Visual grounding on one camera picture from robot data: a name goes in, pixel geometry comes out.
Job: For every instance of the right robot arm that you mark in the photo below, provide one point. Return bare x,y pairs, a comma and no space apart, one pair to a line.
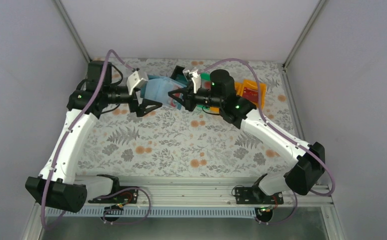
305,159

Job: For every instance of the yellow bin with white cards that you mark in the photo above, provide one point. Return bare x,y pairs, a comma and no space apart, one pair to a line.
215,110

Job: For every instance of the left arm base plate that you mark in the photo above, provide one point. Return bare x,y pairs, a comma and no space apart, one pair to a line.
121,195

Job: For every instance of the green storage bin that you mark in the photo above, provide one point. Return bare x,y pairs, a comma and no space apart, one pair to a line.
205,76

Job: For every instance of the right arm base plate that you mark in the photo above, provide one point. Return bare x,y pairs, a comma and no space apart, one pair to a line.
254,196

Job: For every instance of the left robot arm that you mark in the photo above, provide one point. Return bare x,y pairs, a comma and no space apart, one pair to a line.
57,186

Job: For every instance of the slotted grey cable duct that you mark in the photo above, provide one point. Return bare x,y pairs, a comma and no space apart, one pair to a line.
164,212

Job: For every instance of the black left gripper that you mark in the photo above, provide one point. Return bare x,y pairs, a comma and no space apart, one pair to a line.
140,109

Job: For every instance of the yellow bin with red cards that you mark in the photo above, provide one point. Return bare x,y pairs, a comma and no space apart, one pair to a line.
252,84

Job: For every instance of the teal VIP card stack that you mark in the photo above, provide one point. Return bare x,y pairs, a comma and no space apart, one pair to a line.
182,79

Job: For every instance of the aluminium frame rail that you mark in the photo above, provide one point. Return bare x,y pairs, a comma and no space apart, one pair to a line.
208,191

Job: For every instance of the black storage bin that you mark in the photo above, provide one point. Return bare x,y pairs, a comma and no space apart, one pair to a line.
177,70

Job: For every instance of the red VIP card stack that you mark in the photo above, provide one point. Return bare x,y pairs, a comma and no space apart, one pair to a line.
250,94

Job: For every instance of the blue leather card holder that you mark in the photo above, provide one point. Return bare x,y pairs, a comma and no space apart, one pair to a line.
157,88

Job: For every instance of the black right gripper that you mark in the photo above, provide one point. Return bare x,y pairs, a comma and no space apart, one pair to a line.
187,101

